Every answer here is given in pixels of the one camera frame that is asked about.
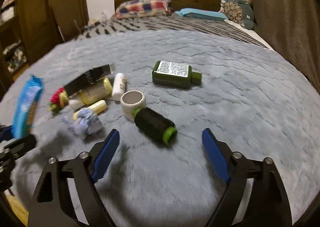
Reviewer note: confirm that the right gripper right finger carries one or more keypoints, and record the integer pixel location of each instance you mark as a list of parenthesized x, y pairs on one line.
[(268, 203)]

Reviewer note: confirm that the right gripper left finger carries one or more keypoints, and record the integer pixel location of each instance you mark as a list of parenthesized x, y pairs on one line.
[(51, 204)]

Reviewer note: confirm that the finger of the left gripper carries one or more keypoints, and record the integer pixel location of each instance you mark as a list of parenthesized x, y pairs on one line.
[(17, 149), (5, 133)]

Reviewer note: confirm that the blue snack packet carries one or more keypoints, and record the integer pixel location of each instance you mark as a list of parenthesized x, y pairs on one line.
[(26, 106)]

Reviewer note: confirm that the red yellow pompom scrunchie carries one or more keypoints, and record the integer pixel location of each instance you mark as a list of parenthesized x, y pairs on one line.
[(59, 100)]

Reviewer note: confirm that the pale yellow small bottle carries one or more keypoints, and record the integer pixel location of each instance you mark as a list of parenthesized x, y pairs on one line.
[(97, 108)]

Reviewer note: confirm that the white tape roll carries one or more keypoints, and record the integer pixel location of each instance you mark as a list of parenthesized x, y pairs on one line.
[(130, 101)]

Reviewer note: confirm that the black thread spool green ends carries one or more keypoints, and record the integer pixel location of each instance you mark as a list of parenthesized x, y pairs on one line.
[(154, 125)]

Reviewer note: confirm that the black rectangular tube box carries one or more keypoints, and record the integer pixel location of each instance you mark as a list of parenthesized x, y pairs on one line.
[(88, 78)]

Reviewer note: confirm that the white small bottle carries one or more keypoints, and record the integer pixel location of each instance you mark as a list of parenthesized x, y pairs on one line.
[(118, 86)]

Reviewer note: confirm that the brown wooden wardrobe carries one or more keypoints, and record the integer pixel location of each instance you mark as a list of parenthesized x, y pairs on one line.
[(40, 25)]

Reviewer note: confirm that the white bottle on nightstand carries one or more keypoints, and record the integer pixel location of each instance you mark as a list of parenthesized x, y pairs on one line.
[(103, 16)]

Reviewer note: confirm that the grey fluffy blanket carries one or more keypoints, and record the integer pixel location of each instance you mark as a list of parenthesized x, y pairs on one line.
[(250, 97)]

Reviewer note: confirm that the green flat bottle white label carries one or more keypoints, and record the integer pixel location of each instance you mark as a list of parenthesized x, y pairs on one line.
[(175, 75)]

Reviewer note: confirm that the black grey zigzag bedsheet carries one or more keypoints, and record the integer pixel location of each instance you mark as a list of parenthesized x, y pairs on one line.
[(226, 28)]

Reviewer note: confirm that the plaid pillow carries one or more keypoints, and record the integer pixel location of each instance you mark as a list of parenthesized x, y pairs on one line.
[(142, 8)]

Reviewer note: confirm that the brown curtain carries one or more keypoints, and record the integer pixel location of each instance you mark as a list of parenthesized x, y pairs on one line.
[(291, 27)]

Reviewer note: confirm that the blue pillow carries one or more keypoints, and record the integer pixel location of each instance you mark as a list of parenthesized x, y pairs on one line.
[(201, 14)]

